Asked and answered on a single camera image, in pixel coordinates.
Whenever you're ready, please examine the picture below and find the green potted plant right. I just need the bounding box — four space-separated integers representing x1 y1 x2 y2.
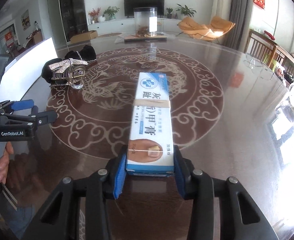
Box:
176 4 197 19

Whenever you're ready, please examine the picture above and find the person left hand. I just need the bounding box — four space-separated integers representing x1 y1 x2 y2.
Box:
0 142 14 184

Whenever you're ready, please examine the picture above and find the clear plastic jar black lid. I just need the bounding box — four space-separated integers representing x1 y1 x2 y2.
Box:
134 7 158 37

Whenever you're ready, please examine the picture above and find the green potted plant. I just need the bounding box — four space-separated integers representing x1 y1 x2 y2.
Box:
176 4 197 19
103 6 120 20

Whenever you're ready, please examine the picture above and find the blue white ointment box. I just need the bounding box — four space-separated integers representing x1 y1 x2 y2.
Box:
126 73 174 177

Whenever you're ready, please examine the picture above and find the black flat television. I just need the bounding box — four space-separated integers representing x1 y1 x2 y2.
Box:
124 0 165 17

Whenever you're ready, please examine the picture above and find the black velvet scrunchie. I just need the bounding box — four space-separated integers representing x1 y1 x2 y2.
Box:
65 45 97 63

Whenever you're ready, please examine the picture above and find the rhinestone bow hair clip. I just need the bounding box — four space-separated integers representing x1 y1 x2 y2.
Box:
48 59 88 89

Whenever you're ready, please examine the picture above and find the grey curtain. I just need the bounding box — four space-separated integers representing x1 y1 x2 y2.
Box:
223 0 253 53

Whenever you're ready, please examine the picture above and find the green potted plant left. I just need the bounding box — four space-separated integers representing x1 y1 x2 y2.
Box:
103 6 120 20

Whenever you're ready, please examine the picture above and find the large white cardboard bin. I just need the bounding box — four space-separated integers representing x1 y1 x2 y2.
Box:
0 37 57 102

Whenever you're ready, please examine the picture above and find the white low tv cabinet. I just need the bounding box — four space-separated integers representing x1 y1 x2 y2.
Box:
88 18 180 35

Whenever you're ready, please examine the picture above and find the wooden dining chair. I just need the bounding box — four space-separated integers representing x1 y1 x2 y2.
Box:
245 29 286 69

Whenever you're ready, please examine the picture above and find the framed wall painting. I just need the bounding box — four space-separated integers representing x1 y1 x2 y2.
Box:
21 10 31 30

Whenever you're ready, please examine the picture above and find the covered standing air conditioner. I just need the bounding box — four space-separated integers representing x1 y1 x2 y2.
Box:
210 0 234 25

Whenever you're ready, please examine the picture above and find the dark glass display cabinet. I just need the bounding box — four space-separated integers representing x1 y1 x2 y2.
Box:
59 0 88 42

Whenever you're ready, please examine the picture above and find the brown cardboard box on floor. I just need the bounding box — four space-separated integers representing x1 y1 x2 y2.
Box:
70 30 98 44

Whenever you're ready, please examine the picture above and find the red flower vase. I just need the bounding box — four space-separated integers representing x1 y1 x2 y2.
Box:
88 8 101 24

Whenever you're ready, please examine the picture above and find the orange lounge chair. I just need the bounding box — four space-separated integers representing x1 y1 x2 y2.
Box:
178 16 236 41

